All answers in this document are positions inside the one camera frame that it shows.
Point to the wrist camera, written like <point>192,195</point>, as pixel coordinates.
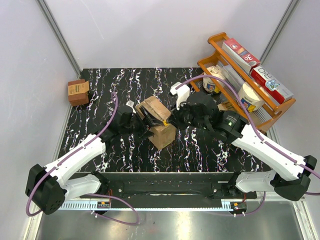
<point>182,93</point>
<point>131,104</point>

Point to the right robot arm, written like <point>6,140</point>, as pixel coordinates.
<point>289,174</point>

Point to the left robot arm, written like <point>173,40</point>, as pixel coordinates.
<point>51,185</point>

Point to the orange wooden shelf rack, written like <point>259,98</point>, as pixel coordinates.
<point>264,117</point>

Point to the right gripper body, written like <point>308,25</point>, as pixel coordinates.
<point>184,117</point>

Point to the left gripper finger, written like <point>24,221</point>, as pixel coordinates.
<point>148,118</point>
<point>147,133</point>

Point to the red silver toothpaste box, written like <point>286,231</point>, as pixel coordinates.
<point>271,85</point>

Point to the right toilet paper roll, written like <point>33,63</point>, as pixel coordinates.
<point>249,98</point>

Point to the brown cardboard express box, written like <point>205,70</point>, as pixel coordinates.
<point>155,115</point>

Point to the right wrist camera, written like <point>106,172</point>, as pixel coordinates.
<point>182,93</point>

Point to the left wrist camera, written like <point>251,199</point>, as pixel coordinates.
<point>131,104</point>

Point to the red white toothpaste box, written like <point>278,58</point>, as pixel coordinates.
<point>246,60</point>

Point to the upper beige cleaning pad pack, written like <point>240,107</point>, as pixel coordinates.
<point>226,106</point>

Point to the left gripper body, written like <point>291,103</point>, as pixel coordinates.
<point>139,126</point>

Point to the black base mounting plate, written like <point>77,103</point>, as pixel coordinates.
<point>168,190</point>

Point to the red cleaning pad pack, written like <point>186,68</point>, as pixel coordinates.
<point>78,92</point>

